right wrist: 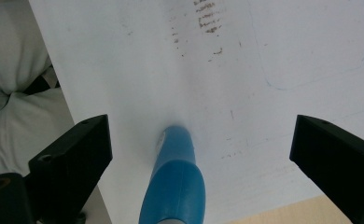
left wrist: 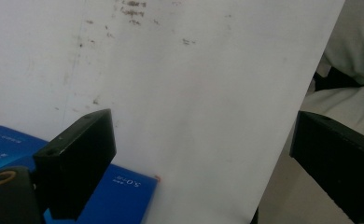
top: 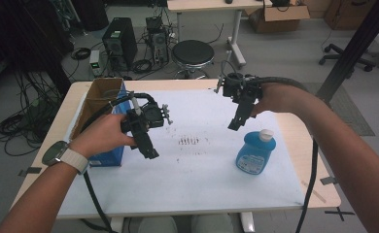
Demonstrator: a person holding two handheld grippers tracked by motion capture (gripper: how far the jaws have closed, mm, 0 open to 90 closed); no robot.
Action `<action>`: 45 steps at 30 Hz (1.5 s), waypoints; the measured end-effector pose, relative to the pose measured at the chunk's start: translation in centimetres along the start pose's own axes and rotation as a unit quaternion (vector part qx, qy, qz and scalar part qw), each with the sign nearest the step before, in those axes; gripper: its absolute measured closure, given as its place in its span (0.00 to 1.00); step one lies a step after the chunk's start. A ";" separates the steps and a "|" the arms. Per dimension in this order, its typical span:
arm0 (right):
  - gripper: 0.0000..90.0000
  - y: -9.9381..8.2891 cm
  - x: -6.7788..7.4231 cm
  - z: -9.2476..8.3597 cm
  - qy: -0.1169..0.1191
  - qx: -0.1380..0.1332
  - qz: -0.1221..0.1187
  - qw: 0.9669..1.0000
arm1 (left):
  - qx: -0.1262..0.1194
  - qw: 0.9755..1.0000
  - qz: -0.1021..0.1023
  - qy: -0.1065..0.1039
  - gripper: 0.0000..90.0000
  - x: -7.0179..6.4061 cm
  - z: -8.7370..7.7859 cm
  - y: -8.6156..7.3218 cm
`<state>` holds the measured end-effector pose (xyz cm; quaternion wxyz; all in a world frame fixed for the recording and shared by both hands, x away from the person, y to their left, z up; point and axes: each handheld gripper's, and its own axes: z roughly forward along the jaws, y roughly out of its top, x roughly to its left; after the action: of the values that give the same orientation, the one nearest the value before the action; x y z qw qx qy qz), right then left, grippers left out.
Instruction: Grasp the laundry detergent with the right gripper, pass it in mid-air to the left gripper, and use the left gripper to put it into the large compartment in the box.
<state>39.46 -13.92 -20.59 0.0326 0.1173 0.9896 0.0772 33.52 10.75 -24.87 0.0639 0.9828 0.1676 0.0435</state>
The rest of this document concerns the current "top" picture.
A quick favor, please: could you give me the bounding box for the black computer tower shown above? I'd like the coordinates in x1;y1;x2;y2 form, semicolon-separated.
101;17;139;72

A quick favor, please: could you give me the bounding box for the person's right hand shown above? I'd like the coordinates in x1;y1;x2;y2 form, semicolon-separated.
250;82;308;119

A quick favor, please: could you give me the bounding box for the white power supply unit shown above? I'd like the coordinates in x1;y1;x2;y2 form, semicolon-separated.
88;49;106;78

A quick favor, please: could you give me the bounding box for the black sleeved left gripper cable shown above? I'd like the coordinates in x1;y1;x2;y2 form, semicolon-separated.
80;92;156;233

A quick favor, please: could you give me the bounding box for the grey tape strip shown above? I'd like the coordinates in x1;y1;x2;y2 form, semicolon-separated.
319;176;339;186

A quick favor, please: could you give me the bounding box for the blue cardboard box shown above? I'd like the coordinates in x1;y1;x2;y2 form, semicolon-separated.
68;77;128;168

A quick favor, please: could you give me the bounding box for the black office chair base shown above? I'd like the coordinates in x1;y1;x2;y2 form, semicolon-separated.
318;43;376;73

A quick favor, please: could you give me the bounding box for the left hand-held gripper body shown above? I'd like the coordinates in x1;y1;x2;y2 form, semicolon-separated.
120;98;174;134

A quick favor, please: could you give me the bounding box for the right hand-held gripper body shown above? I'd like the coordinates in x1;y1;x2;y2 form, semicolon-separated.
214;71;264;110

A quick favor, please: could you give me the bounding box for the black tape cross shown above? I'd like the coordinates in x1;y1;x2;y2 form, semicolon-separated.
324;207;356;222

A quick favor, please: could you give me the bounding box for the small black cable coil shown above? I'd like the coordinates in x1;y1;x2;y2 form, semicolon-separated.
70;47;92;61

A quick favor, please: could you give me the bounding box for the person's leg in grey trousers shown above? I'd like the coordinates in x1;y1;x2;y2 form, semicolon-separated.
190;213;235;233
137;216;179;233

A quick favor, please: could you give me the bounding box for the tangle of black floor cables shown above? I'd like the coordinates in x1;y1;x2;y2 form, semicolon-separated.
0;69;65;157

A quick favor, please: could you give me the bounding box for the white table mat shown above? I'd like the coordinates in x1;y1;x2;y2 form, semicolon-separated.
56;88;306;218

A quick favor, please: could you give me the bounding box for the blue bottle with white cap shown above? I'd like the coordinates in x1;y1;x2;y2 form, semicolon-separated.
235;128;277;176

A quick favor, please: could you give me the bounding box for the black metal post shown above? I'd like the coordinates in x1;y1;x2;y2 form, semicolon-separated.
315;0;379;105

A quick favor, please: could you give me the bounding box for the black tape strip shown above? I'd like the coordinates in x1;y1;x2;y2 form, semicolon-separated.
17;166;43;178

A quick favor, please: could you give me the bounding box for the white table leg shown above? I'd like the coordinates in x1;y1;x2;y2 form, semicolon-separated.
110;216;125;233
240;212;256;233

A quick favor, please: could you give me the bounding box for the open brown cardboard box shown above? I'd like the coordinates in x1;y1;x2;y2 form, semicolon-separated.
244;4;311;34

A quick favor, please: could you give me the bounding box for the person's left hand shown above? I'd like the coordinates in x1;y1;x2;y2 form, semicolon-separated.
69;113;137;160

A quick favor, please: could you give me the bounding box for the small open computer case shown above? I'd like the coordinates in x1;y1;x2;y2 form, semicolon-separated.
145;16;171;66

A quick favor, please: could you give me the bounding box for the beige desk with white legs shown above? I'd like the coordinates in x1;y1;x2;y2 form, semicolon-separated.
166;0;273;70

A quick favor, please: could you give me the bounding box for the wristwatch with beige band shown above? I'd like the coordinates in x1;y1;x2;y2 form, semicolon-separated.
41;140;90;176

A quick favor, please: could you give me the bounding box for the closed brown cardboard box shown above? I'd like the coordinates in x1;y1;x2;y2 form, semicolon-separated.
323;0;378;32

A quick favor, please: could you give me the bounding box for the black round stool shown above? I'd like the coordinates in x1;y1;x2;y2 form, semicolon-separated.
171;39;216;81

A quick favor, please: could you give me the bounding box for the grey cable plug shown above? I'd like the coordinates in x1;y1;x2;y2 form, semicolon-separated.
129;91;143;116

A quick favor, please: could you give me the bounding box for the thin grey cable loop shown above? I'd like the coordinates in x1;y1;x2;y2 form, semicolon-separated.
221;59;240;79

